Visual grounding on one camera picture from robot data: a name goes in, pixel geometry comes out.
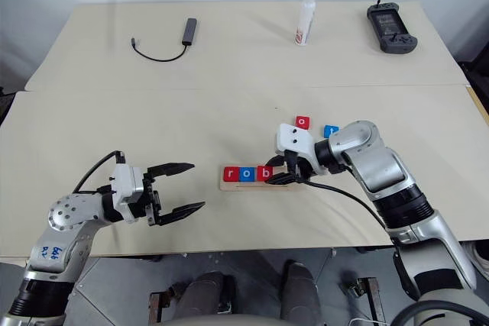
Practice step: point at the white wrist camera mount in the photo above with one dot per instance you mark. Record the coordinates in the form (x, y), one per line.
(294, 141)
(122, 184)

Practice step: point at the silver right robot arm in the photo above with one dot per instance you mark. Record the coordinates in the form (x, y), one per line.
(382, 165)

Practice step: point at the black object beside table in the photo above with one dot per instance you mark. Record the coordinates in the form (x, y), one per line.
(477, 66)

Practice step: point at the blue letter o block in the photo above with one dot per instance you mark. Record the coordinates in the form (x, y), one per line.
(247, 174)

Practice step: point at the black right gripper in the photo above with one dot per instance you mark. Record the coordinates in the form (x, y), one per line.
(302, 168)

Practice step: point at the dark rounded shape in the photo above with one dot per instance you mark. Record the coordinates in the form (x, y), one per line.
(208, 295)
(300, 291)

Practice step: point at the white plastic bottle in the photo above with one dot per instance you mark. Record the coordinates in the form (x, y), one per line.
(305, 20)

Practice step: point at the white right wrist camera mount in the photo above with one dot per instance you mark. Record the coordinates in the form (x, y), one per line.
(294, 141)

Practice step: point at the red letter o block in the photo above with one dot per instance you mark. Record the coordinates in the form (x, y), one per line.
(303, 122)

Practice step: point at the blue letter t block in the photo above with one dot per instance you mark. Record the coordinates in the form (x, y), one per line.
(329, 130)

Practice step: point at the dark object beside table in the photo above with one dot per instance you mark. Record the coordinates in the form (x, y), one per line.
(4, 101)

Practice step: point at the black handheld controller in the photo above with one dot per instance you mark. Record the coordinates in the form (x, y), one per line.
(389, 28)

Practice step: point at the red letter b block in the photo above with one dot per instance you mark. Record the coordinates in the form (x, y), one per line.
(263, 173)

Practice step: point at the rusty metal bracket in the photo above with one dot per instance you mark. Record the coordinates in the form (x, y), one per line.
(368, 295)
(162, 301)

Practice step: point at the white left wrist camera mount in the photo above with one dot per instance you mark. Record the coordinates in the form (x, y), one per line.
(122, 184)

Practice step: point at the red letter r block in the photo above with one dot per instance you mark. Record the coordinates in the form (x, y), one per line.
(231, 174)

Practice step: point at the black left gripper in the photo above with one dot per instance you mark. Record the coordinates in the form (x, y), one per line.
(151, 204)

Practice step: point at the wooden letter tray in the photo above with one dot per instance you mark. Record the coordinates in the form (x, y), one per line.
(248, 186)

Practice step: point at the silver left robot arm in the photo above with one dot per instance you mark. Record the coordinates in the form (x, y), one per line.
(61, 211)

